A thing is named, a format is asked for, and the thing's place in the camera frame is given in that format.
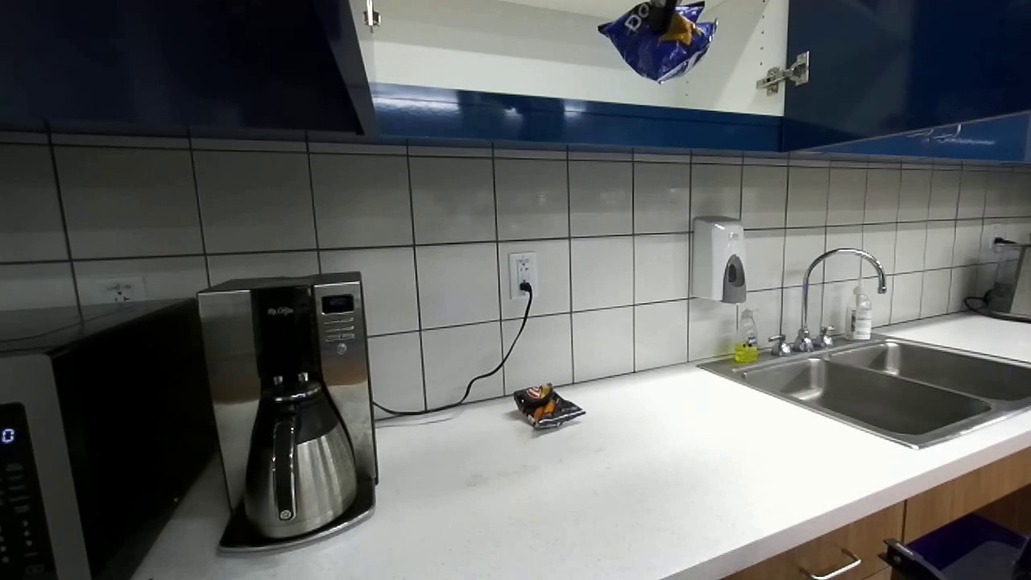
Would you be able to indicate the blue snack packet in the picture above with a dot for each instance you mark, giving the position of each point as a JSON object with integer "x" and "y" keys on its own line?
{"x": 655, "y": 56}

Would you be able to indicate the white pump bottle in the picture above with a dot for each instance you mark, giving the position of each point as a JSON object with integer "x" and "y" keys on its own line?
{"x": 861, "y": 317}

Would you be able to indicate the white wall soap dispenser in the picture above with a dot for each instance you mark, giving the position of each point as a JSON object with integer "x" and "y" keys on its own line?
{"x": 716, "y": 258}

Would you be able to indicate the black steel coffee maker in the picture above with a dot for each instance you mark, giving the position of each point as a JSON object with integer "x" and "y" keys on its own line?
{"x": 341, "y": 354}

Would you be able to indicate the stainless steel sink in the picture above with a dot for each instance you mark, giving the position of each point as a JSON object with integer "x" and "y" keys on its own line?
{"x": 890, "y": 397}

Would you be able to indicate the white wall outlet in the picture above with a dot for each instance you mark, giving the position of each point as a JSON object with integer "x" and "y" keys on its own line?
{"x": 123, "y": 292}
{"x": 524, "y": 276}

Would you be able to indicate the black microwave oven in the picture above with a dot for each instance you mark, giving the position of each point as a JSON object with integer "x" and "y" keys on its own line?
{"x": 117, "y": 438}

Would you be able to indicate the blue open cabinet door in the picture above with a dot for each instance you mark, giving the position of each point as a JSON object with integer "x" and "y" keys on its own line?
{"x": 342, "y": 51}
{"x": 904, "y": 64}

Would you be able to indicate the chrome gooseneck faucet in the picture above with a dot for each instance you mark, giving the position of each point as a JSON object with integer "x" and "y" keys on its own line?
{"x": 824, "y": 261}

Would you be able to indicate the dark snack packet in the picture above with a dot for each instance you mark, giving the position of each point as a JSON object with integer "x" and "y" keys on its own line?
{"x": 549, "y": 408}

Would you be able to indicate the stainless steel carafe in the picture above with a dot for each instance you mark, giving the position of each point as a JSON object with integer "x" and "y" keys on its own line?
{"x": 300, "y": 471}

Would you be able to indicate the wooden base cabinet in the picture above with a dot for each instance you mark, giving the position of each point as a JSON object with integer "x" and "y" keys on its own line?
{"x": 945, "y": 499}

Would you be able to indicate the metal cabinet hinge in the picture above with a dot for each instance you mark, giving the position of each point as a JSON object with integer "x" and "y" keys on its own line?
{"x": 367, "y": 9}
{"x": 784, "y": 72}

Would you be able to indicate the white open cabinet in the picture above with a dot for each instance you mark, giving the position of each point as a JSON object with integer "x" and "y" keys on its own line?
{"x": 517, "y": 51}

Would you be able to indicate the dark countertop appliance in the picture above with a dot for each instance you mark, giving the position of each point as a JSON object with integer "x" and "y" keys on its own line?
{"x": 1009, "y": 277}

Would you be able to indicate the dark blue chair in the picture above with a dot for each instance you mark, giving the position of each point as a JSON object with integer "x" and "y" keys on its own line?
{"x": 968, "y": 549}

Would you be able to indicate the yellow dish soap bottle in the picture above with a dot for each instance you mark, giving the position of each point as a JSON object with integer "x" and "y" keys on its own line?
{"x": 747, "y": 347}

